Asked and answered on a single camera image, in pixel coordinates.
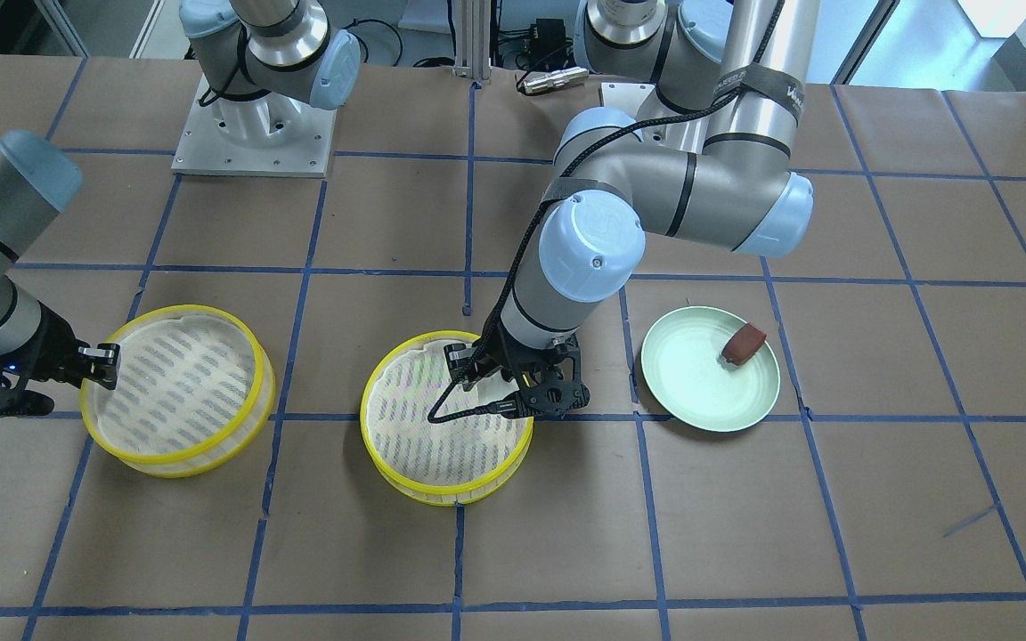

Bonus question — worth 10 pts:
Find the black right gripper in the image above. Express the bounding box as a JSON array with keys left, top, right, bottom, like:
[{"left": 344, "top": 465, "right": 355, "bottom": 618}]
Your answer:
[{"left": 0, "top": 307, "right": 121, "bottom": 418}]

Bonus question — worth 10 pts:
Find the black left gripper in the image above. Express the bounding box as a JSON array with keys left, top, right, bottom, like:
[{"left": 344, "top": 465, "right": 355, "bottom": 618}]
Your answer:
[{"left": 441, "top": 331, "right": 590, "bottom": 420}]

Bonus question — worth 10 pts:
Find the yellow steamer basket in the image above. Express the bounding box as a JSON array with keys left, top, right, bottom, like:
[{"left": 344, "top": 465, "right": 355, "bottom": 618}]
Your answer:
[
  {"left": 80, "top": 304, "right": 277, "bottom": 478},
  {"left": 360, "top": 331, "right": 534, "bottom": 507}
]

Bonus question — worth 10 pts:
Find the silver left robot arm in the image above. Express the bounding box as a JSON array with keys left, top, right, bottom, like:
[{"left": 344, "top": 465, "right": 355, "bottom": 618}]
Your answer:
[{"left": 427, "top": 1, "right": 821, "bottom": 425}]

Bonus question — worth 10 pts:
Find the light green plate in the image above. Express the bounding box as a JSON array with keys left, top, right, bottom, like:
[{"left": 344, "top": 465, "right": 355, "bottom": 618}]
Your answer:
[{"left": 640, "top": 307, "right": 781, "bottom": 433}]

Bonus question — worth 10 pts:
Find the brown bun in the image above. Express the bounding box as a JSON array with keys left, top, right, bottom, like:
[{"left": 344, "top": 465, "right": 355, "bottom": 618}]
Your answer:
[{"left": 720, "top": 323, "right": 767, "bottom": 368}]

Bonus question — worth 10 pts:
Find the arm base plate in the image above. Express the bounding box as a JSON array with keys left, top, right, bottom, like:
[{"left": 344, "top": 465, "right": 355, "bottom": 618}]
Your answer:
[
  {"left": 171, "top": 93, "right": 337, "bottom": 179},
  {"left": 599, "top": 81, "right": 708, "bottom": 153}
]

